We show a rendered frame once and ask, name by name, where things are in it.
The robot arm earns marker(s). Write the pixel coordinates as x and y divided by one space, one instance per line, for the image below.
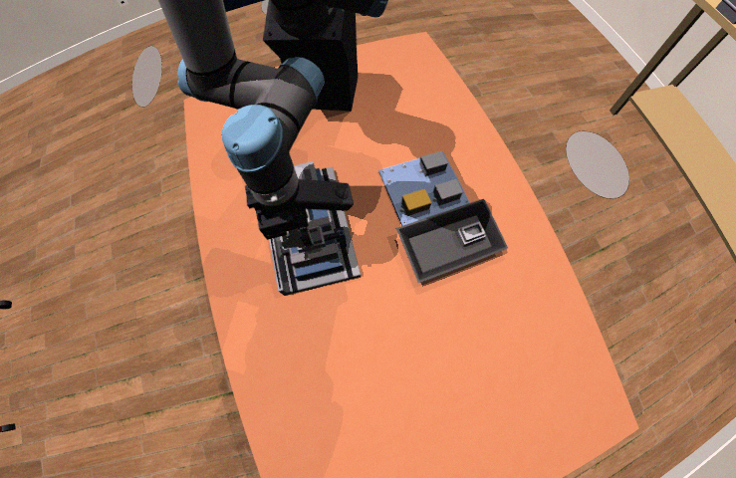
253 138

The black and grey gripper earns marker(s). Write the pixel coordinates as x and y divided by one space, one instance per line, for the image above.
276 220

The yellow rectangular block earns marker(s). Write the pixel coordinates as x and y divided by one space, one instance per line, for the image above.
415 202

